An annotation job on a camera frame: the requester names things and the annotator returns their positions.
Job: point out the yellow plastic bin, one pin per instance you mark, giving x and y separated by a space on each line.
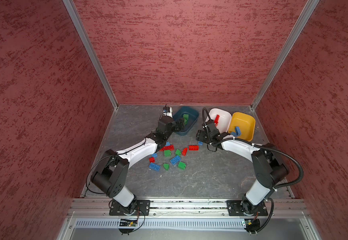
246 123

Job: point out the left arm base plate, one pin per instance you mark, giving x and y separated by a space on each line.
137 208

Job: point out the teal plastic bin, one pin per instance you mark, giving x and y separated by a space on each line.
193 116

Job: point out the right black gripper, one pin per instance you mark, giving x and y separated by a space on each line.
200 135

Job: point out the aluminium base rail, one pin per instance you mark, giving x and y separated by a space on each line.
182 214

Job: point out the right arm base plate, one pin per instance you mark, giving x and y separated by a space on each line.
245 208

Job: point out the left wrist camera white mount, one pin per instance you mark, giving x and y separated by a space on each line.
168 111

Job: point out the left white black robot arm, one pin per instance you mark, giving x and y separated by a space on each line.
110 173

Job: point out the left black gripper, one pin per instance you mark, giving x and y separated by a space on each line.
177 128

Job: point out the aluminium corner post left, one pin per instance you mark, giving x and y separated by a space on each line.
79 26

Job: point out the red long lego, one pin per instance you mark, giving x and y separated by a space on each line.
193 148
216 120

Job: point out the blue slope lego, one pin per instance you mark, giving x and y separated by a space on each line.
237 132

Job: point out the green square lego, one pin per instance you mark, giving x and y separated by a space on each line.
167 153

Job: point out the aluminium corner post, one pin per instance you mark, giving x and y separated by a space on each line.
79 26
297 29

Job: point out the green lego block front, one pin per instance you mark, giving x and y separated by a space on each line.
181 165

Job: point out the right controller board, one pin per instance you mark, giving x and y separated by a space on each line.
252 226

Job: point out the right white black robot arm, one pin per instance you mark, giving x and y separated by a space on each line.
269 167

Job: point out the left controller board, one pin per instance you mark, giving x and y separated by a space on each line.
127 226

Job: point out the aluminium corner post right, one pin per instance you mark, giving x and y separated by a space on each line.
297 29

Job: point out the small red lego left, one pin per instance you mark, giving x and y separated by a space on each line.
151 159

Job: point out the controller board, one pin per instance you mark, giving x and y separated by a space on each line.
127 226
252 226

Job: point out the green lego slope front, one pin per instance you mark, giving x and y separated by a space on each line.
166 166

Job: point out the white plastic bin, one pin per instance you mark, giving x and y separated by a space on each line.
224 121

